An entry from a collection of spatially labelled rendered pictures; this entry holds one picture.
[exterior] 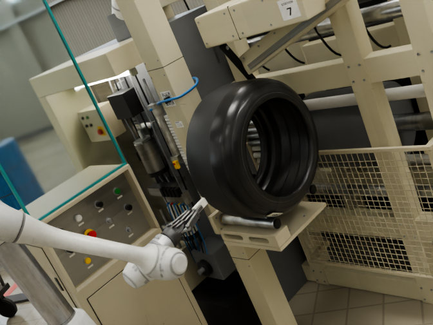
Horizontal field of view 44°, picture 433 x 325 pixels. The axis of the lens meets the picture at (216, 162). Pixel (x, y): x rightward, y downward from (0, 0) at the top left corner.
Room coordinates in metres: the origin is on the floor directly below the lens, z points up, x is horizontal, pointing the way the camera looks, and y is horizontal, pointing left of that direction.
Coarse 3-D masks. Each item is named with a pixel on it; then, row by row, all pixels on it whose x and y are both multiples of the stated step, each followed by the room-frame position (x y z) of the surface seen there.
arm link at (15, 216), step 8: (0, 208) 1.60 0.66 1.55; (8, 208) 1.62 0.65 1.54; (0, 216) 1.58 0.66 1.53; (8, 216) 1.59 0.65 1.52; (16, 216) 1.61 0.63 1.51; (0, 224) 1.57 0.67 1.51; (8, 224) 1.58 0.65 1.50; (16, 224) 1.59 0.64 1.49; (0, 232) 1.57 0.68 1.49; (8, 232) 1.58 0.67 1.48; (16, 232) 1.58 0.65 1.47; (0, 240) 1.58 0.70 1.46; (8, 240) 1.59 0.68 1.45
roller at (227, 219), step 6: (222, 216) 2.32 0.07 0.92; (228, 216) 2.30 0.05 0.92; (234, 216) 2.27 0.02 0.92; (222, 222) 2.32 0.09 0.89; (228, 222) 2.28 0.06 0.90; (234, 222) 2.25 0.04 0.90; (240, 222) 2.22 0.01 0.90; (246, 222) 2.19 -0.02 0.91; (252, 222) 2.16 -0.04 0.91; (258, 222) 2.13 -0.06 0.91; (264, 222) 2.10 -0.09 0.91; (270, 222) 2.07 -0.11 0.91; (276, 222) 2.06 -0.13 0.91; (276, 228) 2.06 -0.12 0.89
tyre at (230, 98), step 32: (224, 96) 2.15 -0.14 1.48; (256, 96) 2.11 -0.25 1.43; (288, 96) 2.21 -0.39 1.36; (192, 128) 2.17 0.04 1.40; (224, 128) 2.02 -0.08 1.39; (256, 128) 2.49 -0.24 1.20; (288, 128) 2.43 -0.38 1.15; (192, 160) 2.12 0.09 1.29; (224, 160) 1.98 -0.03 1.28; (288, 160) 2.41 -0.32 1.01; (224, 192) 2.01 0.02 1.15; (256, 192) 1.99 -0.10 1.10; (288, 192) 2.27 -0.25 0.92
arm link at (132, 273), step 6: (144, 246) 1.80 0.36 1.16; (126, 264) 1.75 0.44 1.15; (132, 264) 1.72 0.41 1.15; (126, 270) 1.72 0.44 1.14; (132, 270) 1.71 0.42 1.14; (138, 270) 1.70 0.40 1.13; (126, 276) 1.70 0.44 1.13; (132, 276) 1.70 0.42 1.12; (138, 276) 1.69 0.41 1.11; (144, 276) 1.70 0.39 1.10; (132, 282) 1.69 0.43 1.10; (138, 282) 1.69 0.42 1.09; (144, 282) 1.70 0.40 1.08
